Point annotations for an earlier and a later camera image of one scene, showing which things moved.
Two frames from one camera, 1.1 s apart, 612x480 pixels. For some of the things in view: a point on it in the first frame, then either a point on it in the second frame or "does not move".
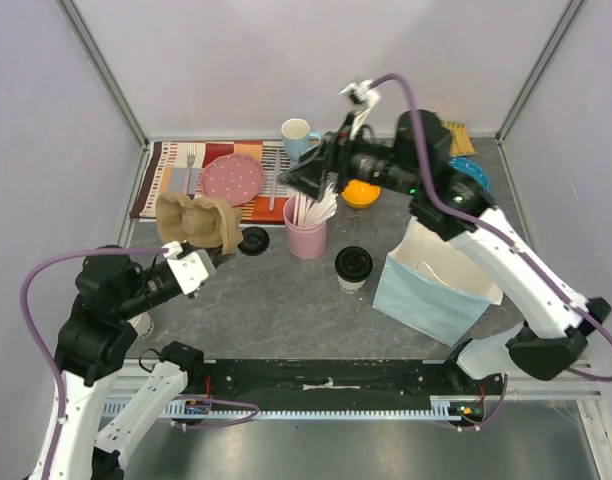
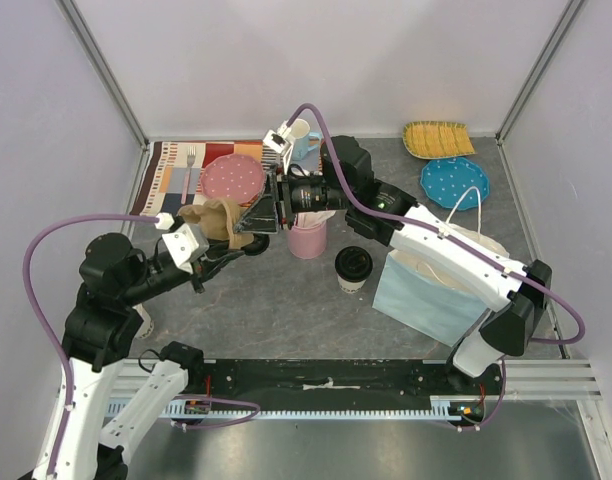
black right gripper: (329, 160) → (284, 196)
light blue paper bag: (434, 285) does not move
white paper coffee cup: (348, 286) does not move
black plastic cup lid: (353, 263) does not move
